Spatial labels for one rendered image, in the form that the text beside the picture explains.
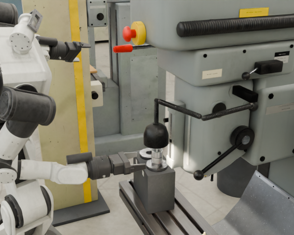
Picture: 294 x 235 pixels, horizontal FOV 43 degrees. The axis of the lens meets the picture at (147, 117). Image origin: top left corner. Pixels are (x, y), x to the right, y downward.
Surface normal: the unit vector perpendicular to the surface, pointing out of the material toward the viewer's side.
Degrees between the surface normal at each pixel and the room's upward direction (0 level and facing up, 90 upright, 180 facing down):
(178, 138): 90
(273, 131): 90
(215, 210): 0
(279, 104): 90
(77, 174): 81
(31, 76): 76
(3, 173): 112
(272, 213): 63
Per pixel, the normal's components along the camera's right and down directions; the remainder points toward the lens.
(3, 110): -0.71, -0.14
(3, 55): 0.38, -0.60
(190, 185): 0.00, -0.92
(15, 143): 0.21, 0.70
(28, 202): 0.59, -0.21
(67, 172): 0.34, 0.22
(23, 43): -0.04, 0.75
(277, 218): -0.81, -0.29
